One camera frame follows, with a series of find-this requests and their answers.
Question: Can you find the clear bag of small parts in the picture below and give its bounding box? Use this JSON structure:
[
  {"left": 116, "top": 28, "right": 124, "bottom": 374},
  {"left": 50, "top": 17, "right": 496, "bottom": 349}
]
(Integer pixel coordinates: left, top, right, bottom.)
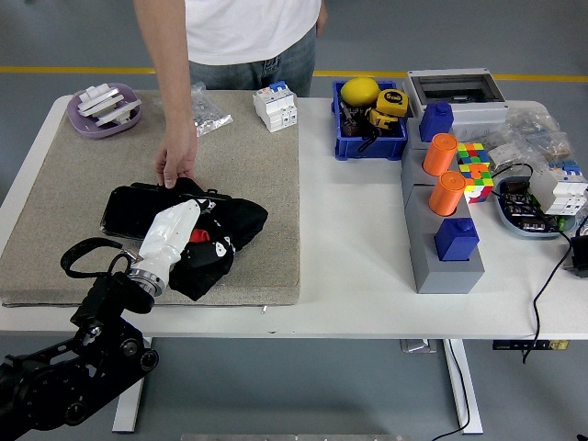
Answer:
[{"left": 493, "top": 108, "right": 573, "bottom": 162}]

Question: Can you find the person's left hand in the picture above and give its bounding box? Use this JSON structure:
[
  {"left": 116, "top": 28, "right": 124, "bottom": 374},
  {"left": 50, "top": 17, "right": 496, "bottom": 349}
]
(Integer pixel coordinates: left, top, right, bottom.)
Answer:
[{"left": 315, "top": 0, "right": 329, "bottom": 39}]

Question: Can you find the purple plastic tray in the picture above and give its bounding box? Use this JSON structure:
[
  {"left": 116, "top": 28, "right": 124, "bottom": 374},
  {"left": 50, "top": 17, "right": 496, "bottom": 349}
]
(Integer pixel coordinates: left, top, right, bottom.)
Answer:
[{"left": 65, "top": 82, "right": 142, "bottom": 139}]

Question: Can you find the black cable by table leg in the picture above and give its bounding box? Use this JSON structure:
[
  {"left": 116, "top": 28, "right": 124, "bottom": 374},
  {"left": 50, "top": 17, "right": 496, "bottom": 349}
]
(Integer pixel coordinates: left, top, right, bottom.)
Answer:
[{"left": 430, "top": 338, "right": 470, "bottom": 441}]

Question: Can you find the dark screwdriver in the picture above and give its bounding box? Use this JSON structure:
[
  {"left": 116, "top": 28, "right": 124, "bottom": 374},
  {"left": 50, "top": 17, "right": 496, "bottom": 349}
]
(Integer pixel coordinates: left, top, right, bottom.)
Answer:
[{"left": 338, "top": 98, "right": 364, "bottom": 138}]

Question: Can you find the grey electrical enclosure box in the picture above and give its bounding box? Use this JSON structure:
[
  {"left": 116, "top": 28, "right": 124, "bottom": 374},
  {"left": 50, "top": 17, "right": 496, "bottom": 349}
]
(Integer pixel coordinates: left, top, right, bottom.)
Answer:
[{"left": 401, "top": 68, "right": 510, "bottom": 139}]

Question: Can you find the grey-brown mat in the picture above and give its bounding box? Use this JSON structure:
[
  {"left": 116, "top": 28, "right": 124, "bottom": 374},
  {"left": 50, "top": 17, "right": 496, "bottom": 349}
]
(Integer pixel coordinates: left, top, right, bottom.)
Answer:
[{"left": 0, "top": 88, "right": 302, "bottom": 308}]

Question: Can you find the grey peg holder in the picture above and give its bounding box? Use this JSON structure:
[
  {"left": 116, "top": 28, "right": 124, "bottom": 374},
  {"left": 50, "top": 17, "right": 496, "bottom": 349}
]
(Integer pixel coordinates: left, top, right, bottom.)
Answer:
[{"left": 400, "top": 117, "right": 486, "bottom": 295}]

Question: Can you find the small yellow tape measure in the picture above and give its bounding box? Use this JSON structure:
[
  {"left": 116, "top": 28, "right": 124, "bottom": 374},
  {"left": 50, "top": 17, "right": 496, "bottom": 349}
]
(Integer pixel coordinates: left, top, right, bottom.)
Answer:
[{"left": 367, "top": 107, "right": 400, "bottom": 132}]

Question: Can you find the black power adapter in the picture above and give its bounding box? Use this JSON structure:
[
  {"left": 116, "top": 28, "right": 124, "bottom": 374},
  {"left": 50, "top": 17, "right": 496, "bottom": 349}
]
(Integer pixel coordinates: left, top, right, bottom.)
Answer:
[{"left": 569, "top": 236, "right": 588, "bottom": 279}]

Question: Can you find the blue plastic bin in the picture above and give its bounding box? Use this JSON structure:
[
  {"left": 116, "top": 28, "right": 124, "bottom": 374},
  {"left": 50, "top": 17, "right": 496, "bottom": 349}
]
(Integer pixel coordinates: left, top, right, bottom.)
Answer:
[{"left": 331, "top": 80, "right": 410, "bottom": 162}]

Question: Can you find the black power cable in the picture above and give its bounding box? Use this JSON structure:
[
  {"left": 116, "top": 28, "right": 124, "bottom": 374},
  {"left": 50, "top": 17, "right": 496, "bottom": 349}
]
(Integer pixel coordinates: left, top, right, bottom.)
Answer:
[{"left": 489, "top": 163, "right": 575, "bottom": 364}]

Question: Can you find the black rag with red tag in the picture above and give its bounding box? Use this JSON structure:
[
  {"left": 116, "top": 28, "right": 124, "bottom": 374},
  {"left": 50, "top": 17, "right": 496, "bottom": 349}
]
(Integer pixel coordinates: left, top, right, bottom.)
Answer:
[{"left": 168, "top": 197, "right": 269, "bottom": 302}]

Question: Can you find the orange cylinder peg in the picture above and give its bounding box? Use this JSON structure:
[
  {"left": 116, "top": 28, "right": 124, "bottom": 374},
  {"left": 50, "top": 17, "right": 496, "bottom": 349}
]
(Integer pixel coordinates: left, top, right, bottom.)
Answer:
[
  {"left": 428, "top": 171, "right": 467, "bottom": 217},
  {"left": 422, "top": 132, "right": 459, "bottom": 176}
]

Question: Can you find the person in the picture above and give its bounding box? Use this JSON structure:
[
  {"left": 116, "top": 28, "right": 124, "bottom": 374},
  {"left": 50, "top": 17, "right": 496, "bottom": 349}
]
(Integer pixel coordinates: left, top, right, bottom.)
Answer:
[{"left": 132, "top": 0, "right": 329, "bottom": 98}]

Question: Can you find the blue square peg block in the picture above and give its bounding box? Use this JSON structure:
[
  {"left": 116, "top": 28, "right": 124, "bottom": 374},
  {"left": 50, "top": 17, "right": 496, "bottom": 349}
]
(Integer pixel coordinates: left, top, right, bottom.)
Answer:
[
  {"left": 434, "top": 217, "right": 481, "bottom": 262},
  {"left": 418, "top": 101, "right": 455, "bottom": 143}
]

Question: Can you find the multicolour puzzle cube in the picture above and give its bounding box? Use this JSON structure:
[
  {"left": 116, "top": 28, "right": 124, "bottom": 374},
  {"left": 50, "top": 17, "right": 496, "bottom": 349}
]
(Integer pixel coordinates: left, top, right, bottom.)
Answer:
[
  {"left": 458, "top": 163, "right": 495, "bottom": 205},
  {"left": 455, "top": 141, "right": 491, "bottom": 167}
]

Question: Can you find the light blue tray with electronics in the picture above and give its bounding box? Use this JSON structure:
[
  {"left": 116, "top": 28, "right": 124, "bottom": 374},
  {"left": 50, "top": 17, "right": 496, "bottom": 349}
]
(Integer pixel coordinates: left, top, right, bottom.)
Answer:
[{"left": 493, "top": 174, "right": 579, "bottom": 241}]

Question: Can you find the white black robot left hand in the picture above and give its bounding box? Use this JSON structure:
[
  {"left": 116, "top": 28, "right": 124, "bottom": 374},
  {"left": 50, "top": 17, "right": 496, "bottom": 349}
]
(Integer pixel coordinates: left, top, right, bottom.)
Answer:
[{"left": 136, "top": 197, "right": 238, "bottom": 277}]

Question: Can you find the black table control panel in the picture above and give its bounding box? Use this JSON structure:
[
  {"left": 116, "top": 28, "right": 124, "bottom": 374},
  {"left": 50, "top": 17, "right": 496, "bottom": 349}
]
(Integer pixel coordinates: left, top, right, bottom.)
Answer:
[{"left": 492, "top": 338, "right": 571, "bottom": 352}]

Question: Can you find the grey bracket under table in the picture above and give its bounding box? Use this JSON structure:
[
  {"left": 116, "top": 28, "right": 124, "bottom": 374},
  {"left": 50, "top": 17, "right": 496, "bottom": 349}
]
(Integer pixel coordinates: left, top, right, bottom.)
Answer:
[{"left": 398, "top": 338, "right": 438, "bottom": 354}]

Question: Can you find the glossy black display panel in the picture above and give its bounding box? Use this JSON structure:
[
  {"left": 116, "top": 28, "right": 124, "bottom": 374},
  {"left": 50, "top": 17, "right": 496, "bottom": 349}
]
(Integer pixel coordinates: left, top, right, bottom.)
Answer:
[{"left": 99, "top": 176, "right": 233, "bottom": 241}]

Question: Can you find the white table leg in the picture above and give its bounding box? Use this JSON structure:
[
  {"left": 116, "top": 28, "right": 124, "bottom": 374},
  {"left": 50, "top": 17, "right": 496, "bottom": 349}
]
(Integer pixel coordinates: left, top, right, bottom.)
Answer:
[
  {"left": 443, "top": 338, "right": 484, "bottom": 435},
  {"left": 111, "top": 337, "right": 153, "bottom": 434}
]

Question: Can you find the white plastic clip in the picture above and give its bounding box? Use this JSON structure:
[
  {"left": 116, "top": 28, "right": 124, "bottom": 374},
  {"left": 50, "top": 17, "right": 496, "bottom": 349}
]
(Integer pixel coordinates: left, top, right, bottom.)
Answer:
[
  {"left": 75, "top": 83, "right": 131, "bottom": 115},
  {"left": 94, "top": 97, "right": 142, "bottom": 127}
]

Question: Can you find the yellow lemon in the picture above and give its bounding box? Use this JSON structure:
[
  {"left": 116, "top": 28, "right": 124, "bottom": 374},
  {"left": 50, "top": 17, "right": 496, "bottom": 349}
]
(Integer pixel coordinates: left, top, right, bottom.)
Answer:
[{"left": 339, "top": 75, "right": 380, "bottom": 106}]

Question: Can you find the white circuit breaker blue switch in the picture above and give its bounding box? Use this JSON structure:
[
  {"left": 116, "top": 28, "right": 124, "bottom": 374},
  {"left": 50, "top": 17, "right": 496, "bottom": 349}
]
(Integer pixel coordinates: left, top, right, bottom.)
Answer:
[
  {"left": 527, "top": 158, "right": 588, "bottom": 216},
  {"left": 252, "top": 80, "right": 299, "bottom": 134}
]

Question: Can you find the large yellow tape measure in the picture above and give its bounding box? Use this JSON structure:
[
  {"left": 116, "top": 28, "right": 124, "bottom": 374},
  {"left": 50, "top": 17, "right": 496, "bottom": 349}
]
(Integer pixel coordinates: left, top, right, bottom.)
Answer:
[{"left": 375, "top": 88, "right": 411, "bottom": 119}]

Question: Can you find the white switch in clear bag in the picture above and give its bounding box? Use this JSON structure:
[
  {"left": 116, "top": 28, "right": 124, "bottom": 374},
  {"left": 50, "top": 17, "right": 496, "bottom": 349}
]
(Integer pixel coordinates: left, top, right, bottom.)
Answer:
[{"left": 486, "top": 141, "right": 523, "bottom": 172}]

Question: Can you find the person's right hand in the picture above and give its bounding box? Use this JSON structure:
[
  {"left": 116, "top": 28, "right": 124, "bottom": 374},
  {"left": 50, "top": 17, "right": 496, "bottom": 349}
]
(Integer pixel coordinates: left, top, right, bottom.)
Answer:
[{"left": 153, "top": 126, "right": 199, "bottom": 189}]

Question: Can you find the clear bag of screws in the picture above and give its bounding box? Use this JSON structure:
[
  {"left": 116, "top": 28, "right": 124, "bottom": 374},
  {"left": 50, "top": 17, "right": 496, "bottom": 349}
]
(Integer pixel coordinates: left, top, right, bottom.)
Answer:
[{"left": 190, "top": 81, "right": 233, "bottom": 138}]

